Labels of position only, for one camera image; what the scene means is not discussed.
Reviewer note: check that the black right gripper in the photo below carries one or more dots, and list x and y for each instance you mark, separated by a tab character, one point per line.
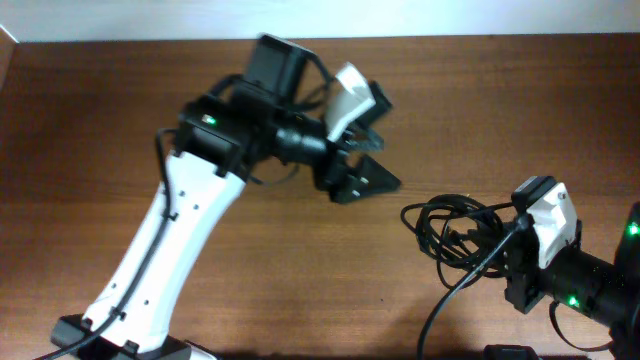
520	275

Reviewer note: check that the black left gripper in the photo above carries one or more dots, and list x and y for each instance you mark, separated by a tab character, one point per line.
346	189

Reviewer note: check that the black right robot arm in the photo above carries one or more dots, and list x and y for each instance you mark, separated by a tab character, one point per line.
606	293

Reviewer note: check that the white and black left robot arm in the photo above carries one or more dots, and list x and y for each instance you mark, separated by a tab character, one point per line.
221	136

